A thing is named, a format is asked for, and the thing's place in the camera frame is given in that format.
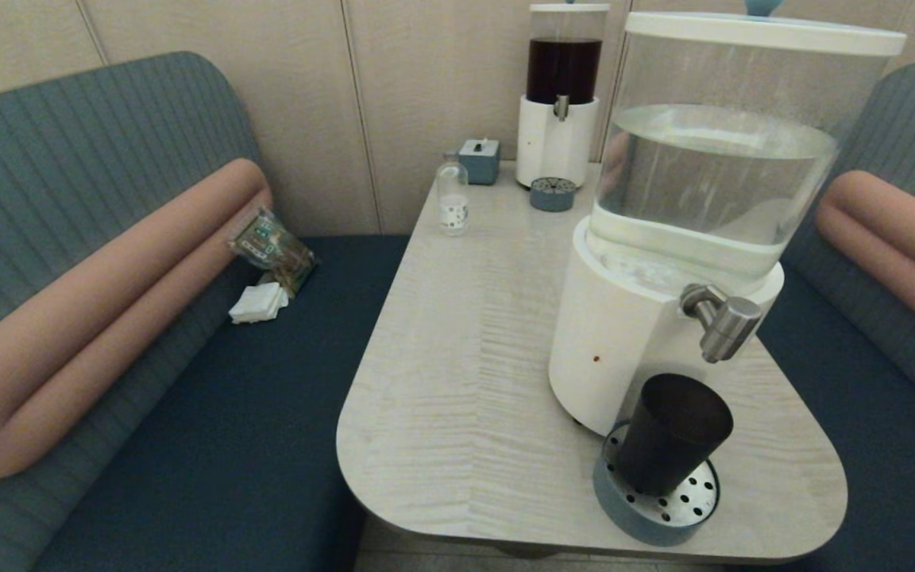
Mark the black plastic cup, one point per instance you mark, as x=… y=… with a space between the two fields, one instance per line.
x=668 y=437

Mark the metal dispenser tap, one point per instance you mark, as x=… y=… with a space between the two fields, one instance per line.
x=727 y=326
x=561 y=107

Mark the clear glass bottle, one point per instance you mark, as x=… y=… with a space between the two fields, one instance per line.
x=453 y=202

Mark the blue-grey square box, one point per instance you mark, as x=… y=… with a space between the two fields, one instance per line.
x=479 y=163

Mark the blue perforated drip tray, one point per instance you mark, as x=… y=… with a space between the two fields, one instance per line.
x=553 y=195

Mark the dark drink dispenser white base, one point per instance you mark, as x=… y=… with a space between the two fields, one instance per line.
x=557 y=147

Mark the clear water dispenser white base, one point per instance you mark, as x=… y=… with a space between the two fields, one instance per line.
x=624 y=342

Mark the clear plastic snack packet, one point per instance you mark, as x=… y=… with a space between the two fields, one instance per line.
x=275 y=250

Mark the white folded napkin stack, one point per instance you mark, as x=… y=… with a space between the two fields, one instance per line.
x=259 y=303

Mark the round metal drip tray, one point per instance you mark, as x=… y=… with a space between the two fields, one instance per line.
x=640 y=520

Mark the teal upholstered bench sofa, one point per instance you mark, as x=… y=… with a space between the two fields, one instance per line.
x=187 y=437
x=862 y=413

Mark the pink cylindrical bolster cushion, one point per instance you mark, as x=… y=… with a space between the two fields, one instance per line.
x=92 y=318
x=894 y=238

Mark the blue dispenser lid knob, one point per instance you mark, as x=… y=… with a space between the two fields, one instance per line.
x=763 y=6

